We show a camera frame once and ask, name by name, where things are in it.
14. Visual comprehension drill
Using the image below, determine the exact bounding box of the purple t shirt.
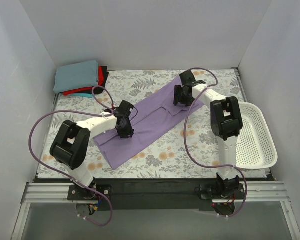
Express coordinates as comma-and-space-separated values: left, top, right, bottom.
93, 75, 206, 170

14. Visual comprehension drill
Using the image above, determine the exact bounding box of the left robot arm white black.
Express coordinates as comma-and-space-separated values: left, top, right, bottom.
50, 100, 136, 200

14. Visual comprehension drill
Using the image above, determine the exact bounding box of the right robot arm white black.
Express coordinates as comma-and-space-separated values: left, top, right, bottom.
173, 70, 243, 199

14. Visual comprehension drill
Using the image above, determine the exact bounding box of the folded teal t shirt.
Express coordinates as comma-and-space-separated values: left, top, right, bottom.
73, 93, 93, 99

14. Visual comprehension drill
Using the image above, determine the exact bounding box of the folded red t shirt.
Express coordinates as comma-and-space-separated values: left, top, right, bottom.
62, 70, 99, 96

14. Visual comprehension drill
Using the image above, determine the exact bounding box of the folded grey-blue t shirt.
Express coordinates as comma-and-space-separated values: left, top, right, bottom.
53, 60, 99, 94

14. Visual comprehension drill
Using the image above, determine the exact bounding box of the white plastic basket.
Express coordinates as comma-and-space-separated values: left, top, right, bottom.
236, 102, 278, 170

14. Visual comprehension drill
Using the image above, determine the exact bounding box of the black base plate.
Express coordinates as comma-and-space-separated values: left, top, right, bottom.
67, 177, 248, 212

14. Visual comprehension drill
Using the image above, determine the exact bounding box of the aluminium frame rail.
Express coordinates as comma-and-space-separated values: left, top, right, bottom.
11, 179, 300, 240

